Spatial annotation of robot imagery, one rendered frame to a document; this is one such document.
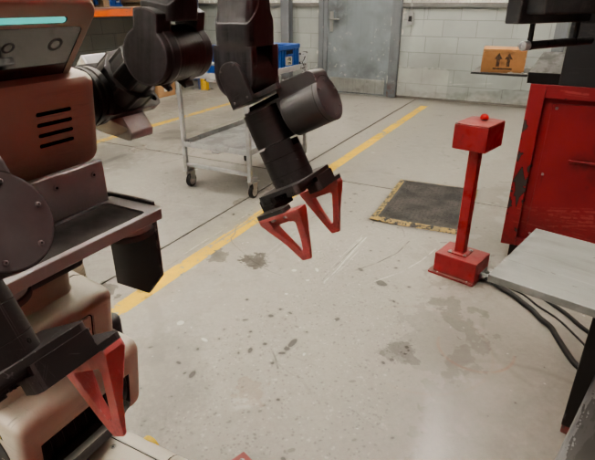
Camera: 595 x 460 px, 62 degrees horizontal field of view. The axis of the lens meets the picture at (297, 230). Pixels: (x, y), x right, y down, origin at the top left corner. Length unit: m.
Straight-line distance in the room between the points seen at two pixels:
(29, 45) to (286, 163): 0.32
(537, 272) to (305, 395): 1.34
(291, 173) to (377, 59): 7.24
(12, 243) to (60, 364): 0.11
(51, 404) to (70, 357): 0.42
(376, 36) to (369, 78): 0.60
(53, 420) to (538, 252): 0.70
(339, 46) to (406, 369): 6.55
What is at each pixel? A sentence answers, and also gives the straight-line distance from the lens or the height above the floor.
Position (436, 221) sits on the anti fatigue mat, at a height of 0.01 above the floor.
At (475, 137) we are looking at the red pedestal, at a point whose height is 0.75.
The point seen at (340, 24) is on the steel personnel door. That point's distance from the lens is 8.05.
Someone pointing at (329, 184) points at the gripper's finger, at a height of 1.06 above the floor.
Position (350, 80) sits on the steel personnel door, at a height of 0.20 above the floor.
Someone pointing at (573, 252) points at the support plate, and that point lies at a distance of 0.75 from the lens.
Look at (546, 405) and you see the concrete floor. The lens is 2.06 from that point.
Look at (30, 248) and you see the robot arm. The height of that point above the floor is 1.18.
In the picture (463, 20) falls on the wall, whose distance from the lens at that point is 7.58.
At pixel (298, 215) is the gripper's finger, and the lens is 0.62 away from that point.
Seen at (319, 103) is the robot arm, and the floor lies 1.19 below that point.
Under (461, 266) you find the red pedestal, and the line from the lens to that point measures 2.64.
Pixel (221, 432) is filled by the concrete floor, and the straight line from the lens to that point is 1.80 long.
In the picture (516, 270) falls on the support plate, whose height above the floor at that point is 1.00.
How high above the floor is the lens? 1.30
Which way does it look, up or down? 25 degrees down
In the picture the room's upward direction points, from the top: straight up
